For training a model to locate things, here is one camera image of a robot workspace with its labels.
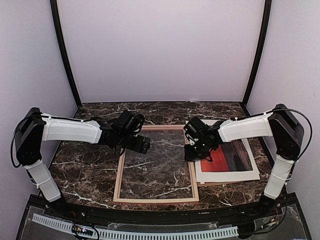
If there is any brown cardboard backing board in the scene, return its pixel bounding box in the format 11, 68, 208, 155
196, 181, 245, 188

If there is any black corner post right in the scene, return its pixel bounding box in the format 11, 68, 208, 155
241, 0, 272, 109

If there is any white photo mat board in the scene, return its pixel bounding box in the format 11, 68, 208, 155
185, 120, 260, 184

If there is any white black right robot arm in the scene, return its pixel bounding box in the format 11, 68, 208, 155
183, 103, 308, 217

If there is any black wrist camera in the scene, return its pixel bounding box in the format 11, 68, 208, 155
112, 110, 145, 134
183, 117, 209, 140

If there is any red sunset photo print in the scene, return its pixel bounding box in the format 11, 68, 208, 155
194, 139, 254, 173

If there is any black corner post left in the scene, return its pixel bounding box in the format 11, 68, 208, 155
49, 0, 82, 108

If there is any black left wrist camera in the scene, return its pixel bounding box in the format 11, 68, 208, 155
112, 110, 145, 134

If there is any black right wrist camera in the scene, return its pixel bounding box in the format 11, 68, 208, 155
183, 117, 209, 140

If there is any light wooden picture frame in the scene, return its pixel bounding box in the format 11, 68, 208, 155
113, 124, 199, 205

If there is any black table edge rail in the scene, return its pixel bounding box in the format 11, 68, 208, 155
16, 193, 311, 240

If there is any grey slotted cable duct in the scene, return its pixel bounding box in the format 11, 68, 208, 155
32, 213, 239, 240

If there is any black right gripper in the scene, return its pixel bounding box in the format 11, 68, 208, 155
184, 137, 212, 162

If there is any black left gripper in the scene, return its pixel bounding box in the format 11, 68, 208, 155
117, 132, 151, 155

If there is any black corner post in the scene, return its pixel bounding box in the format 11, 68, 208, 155
49, 0, 82, 108
241, 0, 272, 109

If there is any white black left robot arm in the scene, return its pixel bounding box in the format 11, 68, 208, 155
9, 107, 151, 218

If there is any clear acrylic sheet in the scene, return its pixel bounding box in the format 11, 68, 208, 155
120, 130, 193, 199

